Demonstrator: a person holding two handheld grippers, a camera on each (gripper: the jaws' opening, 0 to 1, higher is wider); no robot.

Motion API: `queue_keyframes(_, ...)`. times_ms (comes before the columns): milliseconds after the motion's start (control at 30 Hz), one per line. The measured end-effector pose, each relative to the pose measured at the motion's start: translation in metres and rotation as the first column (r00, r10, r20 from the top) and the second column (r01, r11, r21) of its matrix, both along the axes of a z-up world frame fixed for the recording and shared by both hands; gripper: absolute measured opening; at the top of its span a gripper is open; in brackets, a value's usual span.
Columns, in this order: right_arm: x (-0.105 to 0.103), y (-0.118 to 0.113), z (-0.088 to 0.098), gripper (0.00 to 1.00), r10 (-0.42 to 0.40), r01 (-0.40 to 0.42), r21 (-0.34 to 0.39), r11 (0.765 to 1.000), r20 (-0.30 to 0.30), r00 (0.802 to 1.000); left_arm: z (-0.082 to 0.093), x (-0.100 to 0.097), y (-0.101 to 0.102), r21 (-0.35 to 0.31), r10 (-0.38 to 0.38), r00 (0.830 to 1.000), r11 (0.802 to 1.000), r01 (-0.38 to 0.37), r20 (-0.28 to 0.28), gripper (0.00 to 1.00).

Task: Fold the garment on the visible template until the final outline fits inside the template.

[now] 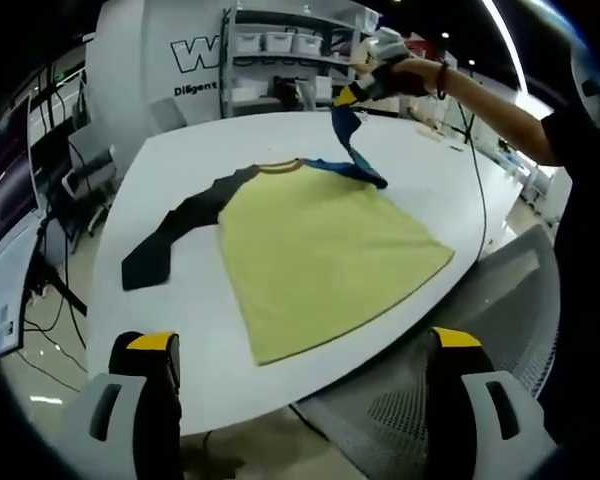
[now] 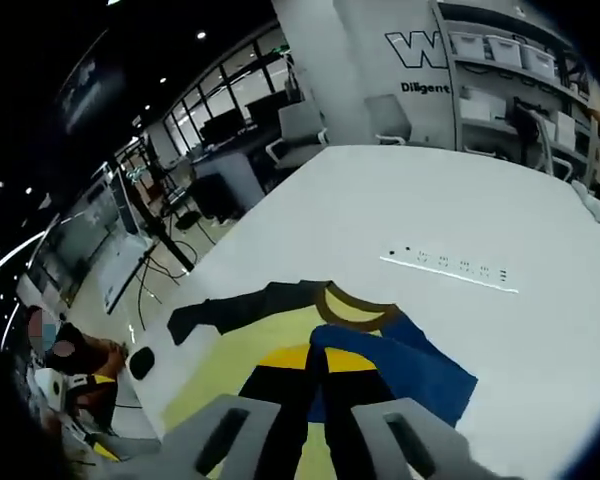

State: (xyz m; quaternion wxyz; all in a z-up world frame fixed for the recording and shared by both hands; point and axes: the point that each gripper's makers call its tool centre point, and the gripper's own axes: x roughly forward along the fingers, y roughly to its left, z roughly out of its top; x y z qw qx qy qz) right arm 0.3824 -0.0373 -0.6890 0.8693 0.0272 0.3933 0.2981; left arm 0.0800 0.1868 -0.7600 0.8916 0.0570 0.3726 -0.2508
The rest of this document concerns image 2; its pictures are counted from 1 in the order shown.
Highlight grey metal shelving rack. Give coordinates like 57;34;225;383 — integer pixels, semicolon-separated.
429;0;600;176

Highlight black floor cables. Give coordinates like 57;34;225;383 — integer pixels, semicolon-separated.
134;239;194;331

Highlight grey office chair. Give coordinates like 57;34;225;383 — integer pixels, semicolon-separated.
364;94;414;146
267;99;329;169

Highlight white cardboard box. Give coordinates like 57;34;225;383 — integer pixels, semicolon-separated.
549;109;576;144

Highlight white crumpled cloth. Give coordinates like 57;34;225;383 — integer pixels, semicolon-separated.
569;179;600;224

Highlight white chair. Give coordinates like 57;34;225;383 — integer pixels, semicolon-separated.
529;114;576;181

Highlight black backpack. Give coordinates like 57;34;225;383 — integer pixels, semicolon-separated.
512;97;542;146

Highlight white slanted panel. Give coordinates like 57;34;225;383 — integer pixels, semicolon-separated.
102;234;157;314

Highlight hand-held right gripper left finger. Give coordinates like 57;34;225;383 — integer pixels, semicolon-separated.
162;344;312;480

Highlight black computer monitor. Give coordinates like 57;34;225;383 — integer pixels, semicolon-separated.
202;112;246;144
244;92;286;126

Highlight yellow blue grey garment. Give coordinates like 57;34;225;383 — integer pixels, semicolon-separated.
159;279;479;480

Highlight white power strip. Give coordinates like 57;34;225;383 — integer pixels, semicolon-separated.
378;243;521;295

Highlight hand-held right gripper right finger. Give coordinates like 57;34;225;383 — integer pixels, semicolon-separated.
319;348;501;480

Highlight dark hanging banner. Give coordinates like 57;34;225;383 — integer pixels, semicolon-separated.
62;29;126;134

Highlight black oval object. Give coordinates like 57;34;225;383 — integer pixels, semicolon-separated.
128;347;156;380

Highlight white storage bin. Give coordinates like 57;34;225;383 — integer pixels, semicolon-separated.
452;32;491;59
487;37;525;66
522;44;557;79

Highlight large display screen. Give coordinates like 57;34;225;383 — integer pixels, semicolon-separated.
44;192;127;284

